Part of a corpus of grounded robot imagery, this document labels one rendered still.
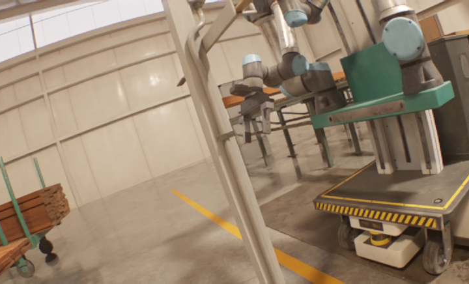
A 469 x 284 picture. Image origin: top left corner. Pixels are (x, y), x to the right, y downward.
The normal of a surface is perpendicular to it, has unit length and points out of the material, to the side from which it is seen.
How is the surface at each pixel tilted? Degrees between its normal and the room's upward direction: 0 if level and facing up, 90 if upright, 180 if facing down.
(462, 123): 90
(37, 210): 90
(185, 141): 90
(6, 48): 90
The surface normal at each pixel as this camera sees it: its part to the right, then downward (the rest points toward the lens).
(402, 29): -0.59, 0.40
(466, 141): -0.86, 0.33
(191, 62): 0.36, -0.04
